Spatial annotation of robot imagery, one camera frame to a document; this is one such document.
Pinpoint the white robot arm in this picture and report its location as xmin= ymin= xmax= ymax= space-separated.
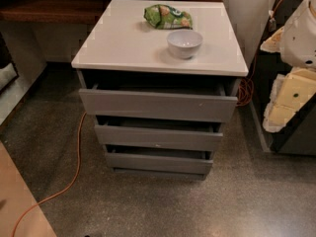
xmin=260 ymin=0 xmax=316 ymax=133

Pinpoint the grey bottom drawer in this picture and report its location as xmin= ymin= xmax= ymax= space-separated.
xmin=105 ymin=146 xmax=213 ymax=175

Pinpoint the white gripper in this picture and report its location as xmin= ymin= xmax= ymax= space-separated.
xmin=260 ymin=0 xmax=316 ymax=133

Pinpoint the white ceramic bowl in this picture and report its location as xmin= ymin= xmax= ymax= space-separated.
xmin=167 ymin=30 xmax=203 ymax=59

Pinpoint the dark wooden shelf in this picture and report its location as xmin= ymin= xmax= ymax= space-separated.
xmin=0 ymin=0 xmax=223 ymax=26

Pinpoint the grey top drawer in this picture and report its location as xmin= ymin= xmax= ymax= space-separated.
xmin=79 ymin=89 xmax=237 ymax=122

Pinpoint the grey drawer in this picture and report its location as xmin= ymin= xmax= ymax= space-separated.
xmin=95 ymin=117 xmax=223 ymax=151
xmin=79 ymin=89 xmax=237 ymax=122
xmin=105 ymin=146 xmax=213 ymax=175

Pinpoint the grey drawer cabinet white top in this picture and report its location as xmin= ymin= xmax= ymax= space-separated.
xmin=72 ymin=0 xmax=248 ymax=179

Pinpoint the green snack bag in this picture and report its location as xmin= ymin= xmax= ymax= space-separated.
xmin=143 ymin=4 xmax=193 ymax=30

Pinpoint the orange extension cable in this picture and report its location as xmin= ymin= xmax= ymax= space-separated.
xmin=11 ymin=111 xmax=88 ymax=237

